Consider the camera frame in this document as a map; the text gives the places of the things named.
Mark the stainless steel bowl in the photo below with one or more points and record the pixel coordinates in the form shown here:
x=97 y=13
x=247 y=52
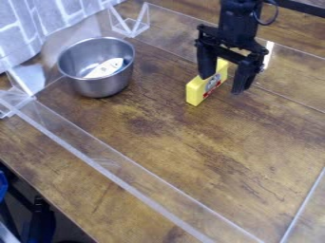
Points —
x=83 y=56

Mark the yellow butter block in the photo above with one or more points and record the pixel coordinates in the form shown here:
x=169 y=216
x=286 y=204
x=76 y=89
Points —
x=199 y=88

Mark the clear acrylic barrier front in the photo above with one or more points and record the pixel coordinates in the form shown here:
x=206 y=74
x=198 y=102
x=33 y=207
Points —
x=184 y=211

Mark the grey brick pattern cloth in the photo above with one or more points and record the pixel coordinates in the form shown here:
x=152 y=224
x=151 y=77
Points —
x=29 y=20

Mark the white fish toy in bowl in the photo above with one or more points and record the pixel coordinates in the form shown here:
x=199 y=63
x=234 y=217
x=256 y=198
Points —
x=105 y=68

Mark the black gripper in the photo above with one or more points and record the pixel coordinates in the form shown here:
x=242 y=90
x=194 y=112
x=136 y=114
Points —
x=231 y=41

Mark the clear acrylic triangular bracket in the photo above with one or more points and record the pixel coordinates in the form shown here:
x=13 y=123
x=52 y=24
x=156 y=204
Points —
x=127 y=26

